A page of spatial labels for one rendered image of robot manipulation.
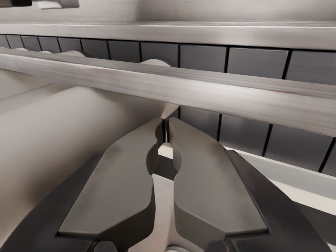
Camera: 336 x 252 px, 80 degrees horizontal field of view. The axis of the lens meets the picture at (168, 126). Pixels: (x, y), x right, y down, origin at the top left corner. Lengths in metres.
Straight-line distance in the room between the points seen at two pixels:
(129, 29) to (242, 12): 0.10
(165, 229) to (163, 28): 0.27
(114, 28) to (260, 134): 0.16
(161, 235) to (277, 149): 0.24
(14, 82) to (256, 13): 0.20
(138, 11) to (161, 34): 0.08
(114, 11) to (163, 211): 0.26
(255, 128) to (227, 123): 0.02
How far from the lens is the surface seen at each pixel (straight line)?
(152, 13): 0.24
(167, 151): 0.17
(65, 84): 0.17
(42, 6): 0.24
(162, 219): 0.32
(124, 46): 0.20
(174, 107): 0.17
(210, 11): 0.21
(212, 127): 0.18
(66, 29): 0.26
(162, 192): 0.27
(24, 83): 0.20
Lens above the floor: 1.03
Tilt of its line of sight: 48 degrees down
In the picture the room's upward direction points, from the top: 132 degrees counter-clockwise
